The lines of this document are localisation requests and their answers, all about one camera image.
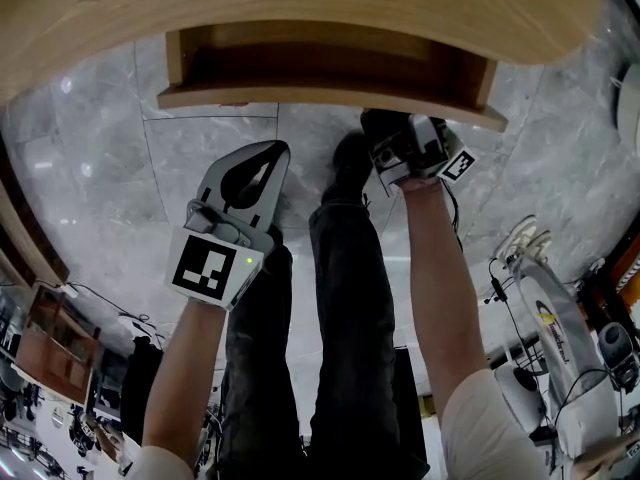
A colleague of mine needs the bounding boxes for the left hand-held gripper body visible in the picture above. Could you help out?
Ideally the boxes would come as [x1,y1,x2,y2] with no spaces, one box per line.
[164,140,291,313]

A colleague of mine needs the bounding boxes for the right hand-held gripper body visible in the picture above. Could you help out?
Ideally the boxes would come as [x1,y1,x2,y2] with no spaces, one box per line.
[367,112,480,197]

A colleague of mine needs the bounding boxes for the wooden drawer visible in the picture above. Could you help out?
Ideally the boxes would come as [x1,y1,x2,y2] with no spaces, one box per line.
[157,21,510,133]

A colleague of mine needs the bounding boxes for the person's right forearm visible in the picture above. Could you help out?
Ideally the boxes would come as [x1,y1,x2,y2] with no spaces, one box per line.
[398,176,490,414]

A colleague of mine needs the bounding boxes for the person's left forearm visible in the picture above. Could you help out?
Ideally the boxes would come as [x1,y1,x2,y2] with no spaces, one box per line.
[142,295,232,469]

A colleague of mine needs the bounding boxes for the black shoe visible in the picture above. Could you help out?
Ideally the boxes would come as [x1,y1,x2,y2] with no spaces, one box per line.
[319,131,375,204]

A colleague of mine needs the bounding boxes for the black trousers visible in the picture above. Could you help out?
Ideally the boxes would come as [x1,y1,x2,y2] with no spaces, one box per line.
[217,202,431,480]

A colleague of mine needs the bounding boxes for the brown wooden cabinet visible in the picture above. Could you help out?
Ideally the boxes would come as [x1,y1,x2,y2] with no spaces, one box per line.
[13,281,101,409]

